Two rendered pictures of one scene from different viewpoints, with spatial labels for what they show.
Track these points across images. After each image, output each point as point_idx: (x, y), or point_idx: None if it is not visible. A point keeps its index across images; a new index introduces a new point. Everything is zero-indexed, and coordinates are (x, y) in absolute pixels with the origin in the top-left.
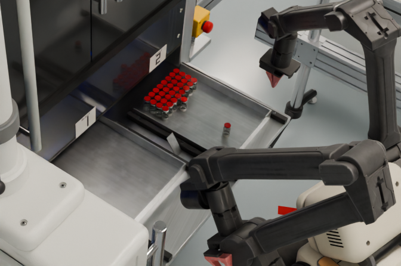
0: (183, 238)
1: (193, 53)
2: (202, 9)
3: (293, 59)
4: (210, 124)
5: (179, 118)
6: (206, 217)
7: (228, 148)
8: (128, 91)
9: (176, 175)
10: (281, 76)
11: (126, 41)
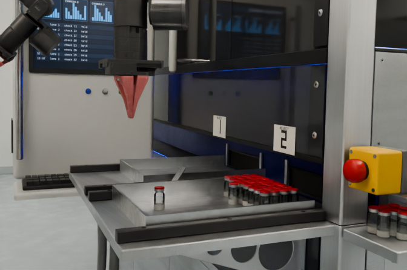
0: (78, 177)
1: (355, 232)
2: (384, 150)
3: (119, 59)
4: (188, 207)
5: (220, 200)
6: (78, 186)
7: None
8: (252, 146)
9: (138, 175)
10: (114, 77)
11: (251, 61)
